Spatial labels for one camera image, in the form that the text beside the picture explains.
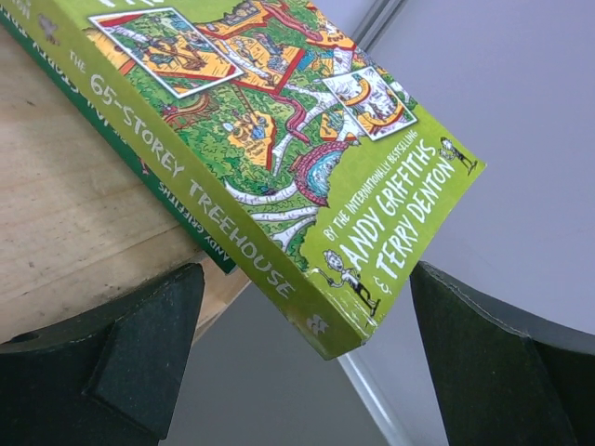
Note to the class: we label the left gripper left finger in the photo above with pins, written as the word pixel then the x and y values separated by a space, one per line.
pixel 108 376

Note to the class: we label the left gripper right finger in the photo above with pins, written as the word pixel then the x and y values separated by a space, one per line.
pixel 502 375

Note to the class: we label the green 65-storey treehouse book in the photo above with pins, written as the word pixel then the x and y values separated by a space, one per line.
pixel 304 159

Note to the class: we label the green coin cover book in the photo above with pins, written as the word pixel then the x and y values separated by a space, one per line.
pixel 158 189

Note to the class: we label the wooden two-tier shelf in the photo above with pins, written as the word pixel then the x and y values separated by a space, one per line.
pixel 78 228

